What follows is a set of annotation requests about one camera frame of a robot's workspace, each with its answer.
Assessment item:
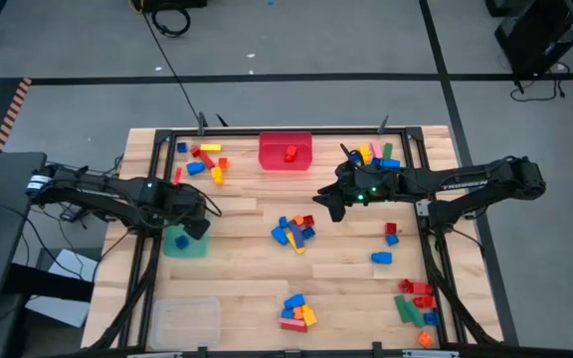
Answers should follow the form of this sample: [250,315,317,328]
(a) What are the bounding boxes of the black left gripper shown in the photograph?
[164,183,213,242]

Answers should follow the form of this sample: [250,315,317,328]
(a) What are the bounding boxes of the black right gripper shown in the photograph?
[311,161,398,224]

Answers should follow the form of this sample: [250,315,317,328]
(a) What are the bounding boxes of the green translucent plastic bin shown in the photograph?
[162,223,210,260]

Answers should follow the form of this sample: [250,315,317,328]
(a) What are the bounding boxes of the long purple block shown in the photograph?
[286,220,307,250]

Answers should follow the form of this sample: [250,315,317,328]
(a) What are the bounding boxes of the red plastic bin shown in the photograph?
[258,130,314,172]

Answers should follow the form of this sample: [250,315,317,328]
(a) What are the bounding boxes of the clear plastic bin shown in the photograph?
[148,296,222,351]

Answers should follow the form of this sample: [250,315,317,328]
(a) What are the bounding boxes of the white paper sheets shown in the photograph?
[24,247,99,329]

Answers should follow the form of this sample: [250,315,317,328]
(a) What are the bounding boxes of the black power adapter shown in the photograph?
[60,203,87,224]

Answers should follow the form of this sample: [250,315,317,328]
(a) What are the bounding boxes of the black desk leg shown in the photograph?
[2,262,95,303]

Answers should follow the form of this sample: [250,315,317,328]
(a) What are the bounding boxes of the black equipment box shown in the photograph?
[131,0,208,14]

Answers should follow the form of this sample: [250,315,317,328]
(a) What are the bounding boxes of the black computer tower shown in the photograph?
[493,0,573,79]

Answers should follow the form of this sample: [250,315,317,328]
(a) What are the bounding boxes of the black aluminium table frame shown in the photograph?
[85,126,502,358]

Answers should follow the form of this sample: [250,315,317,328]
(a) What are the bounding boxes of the long black floor cable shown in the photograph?
[139,9,203,123]

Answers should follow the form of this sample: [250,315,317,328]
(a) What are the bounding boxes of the grey metal bracket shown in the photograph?
[402,349,461,358]

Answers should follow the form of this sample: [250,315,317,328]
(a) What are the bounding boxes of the coiled black cable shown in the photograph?
[150,4,192,39]

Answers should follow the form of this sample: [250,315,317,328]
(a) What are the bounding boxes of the black power cables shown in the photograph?
[508,62,569,103]

